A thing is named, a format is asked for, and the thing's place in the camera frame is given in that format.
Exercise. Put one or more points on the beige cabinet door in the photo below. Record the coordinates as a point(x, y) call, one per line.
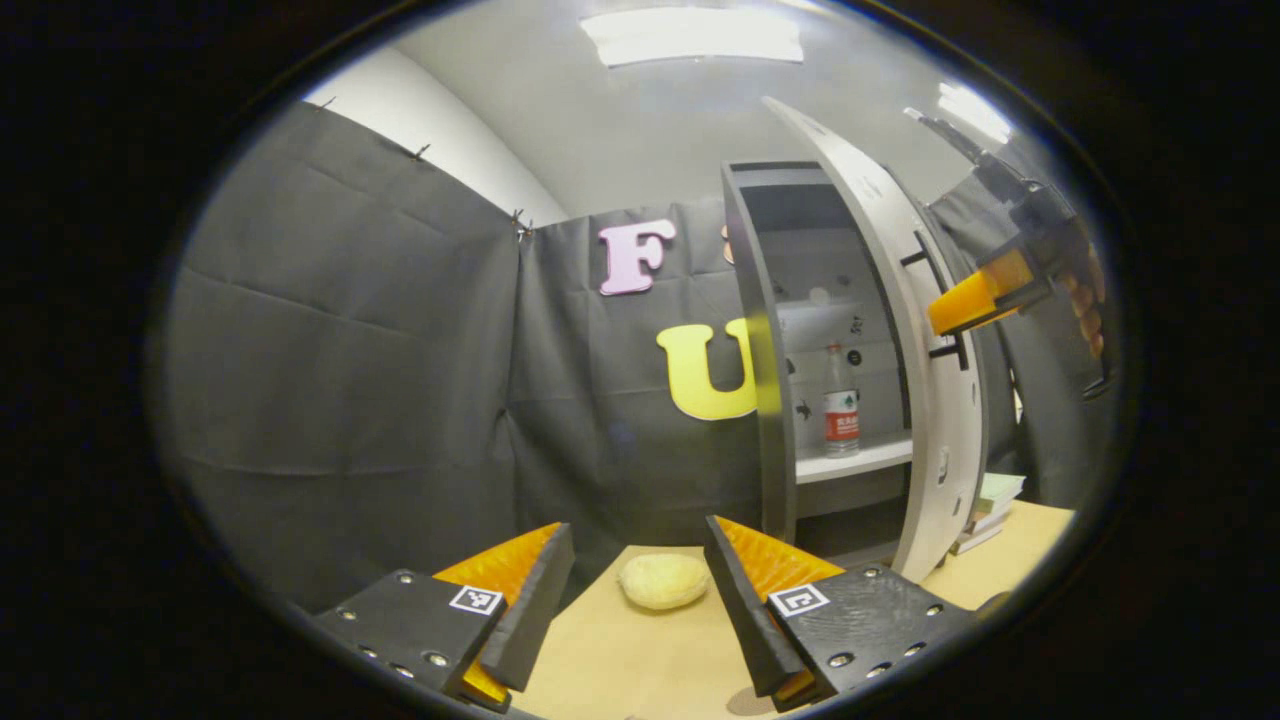
point(935, 440)

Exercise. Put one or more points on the yellow sponge ball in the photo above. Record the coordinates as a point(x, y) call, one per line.
point(663, 582)

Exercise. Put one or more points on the round brown coaster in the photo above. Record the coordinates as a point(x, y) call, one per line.
point(752, 702)

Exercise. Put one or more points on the grey book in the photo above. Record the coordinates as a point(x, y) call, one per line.
point(975, 540)

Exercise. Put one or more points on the green notebook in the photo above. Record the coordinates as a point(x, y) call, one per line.
point(1000, 487)

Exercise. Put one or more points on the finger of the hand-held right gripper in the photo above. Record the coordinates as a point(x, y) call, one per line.
point(965, 300)

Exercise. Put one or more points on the large ceiling light panel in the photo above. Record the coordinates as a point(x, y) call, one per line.
point(690, 35)

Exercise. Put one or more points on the clear bottle red label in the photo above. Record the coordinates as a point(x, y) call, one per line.
point(841, 420)

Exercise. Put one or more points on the black backdrop cloth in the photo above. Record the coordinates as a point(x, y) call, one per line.
point(350, 350)

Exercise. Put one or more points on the dark grey cabinet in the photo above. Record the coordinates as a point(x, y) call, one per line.
point(775, 470)

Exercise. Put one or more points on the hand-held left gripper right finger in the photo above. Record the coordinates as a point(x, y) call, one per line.
point(740, 620)

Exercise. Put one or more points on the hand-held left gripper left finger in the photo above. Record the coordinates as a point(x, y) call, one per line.
point(535, 620)

